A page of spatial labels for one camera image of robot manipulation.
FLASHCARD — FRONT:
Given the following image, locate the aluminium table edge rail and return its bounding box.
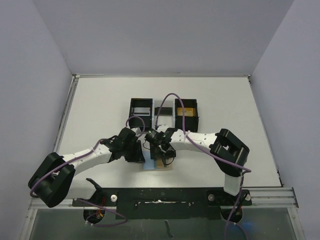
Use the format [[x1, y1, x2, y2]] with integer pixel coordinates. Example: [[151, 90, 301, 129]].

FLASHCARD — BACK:
[[49, 74, 80, 153]]

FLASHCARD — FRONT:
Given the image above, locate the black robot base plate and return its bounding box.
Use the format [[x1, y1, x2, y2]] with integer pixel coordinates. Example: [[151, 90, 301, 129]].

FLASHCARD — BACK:
[[72, 187, 252, 220]]

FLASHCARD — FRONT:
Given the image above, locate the front aluminium rail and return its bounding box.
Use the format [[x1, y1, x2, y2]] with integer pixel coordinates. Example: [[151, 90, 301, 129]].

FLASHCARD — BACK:
[[28, 187, 299, 210]]

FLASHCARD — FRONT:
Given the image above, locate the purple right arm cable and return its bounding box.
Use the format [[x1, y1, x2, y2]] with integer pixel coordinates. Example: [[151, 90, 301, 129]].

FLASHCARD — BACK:
[[153, 92, 252, 240]]

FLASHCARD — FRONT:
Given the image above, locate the black right tray compartment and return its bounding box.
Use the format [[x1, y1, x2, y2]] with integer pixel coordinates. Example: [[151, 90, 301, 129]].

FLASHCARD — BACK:
[[175, 98, 199, 133]]

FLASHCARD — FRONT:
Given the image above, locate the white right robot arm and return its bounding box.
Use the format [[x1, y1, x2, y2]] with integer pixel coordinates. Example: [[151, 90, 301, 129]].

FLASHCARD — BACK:
[[145, 127, 250, 205]]

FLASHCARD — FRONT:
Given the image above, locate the black card in tray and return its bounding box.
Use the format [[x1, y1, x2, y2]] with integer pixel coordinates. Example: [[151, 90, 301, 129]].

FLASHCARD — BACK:
[[154, 107, 173, 116]]

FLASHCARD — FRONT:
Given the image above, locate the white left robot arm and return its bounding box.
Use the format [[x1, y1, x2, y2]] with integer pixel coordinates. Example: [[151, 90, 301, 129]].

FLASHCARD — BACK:
[[27, 127, 145, 208]]

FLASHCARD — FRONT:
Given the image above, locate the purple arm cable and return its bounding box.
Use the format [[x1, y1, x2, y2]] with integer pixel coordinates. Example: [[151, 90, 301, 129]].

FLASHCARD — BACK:
[[29, 116, 146, 228], [153, 92, 252, 240]]

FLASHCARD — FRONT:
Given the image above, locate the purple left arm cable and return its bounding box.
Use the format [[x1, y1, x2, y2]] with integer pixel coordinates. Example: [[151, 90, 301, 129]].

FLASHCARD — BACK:
[[29, 116, 146, 228]]

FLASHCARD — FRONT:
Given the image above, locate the black left tray compartment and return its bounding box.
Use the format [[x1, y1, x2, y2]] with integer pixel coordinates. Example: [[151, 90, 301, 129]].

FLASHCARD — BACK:
[[129, 98, 154, 131]]

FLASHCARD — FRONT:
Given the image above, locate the black tray compartment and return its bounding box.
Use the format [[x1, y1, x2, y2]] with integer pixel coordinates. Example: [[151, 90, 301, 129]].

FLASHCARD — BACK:
[[129, 98, 154, 131], [175, 98, 199, 133]]

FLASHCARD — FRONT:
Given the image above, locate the silver card in tray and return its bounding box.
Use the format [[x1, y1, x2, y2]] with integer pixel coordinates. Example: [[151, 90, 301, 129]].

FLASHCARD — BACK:
[[133, 107, 151, 117]]

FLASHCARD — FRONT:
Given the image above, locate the white middle tray compartment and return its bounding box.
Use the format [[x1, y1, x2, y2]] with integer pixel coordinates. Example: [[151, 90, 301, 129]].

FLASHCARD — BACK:
[[152, 97, 176, 131]]

